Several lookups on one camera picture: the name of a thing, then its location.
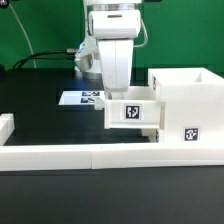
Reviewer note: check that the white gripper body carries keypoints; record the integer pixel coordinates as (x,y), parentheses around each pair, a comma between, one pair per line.
(116,64)

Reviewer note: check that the white drawer tray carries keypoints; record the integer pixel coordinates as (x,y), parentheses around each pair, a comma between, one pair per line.
(137,109)
(154,135)

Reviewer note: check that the white drawer cabinet box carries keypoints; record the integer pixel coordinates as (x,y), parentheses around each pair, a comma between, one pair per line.
(192,104)

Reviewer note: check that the white front drawer tray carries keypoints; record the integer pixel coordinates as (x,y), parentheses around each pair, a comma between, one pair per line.
(154,135)

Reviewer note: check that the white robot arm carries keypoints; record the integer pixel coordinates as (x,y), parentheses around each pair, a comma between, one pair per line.
(87,57)

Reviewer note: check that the printed marker sheet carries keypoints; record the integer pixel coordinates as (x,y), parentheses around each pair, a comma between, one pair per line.
(80,97)

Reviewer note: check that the white U-shaped border fence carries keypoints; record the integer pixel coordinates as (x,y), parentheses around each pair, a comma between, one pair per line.
(103,156)

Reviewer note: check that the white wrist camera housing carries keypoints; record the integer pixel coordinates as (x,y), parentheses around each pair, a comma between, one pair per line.
(124,24)

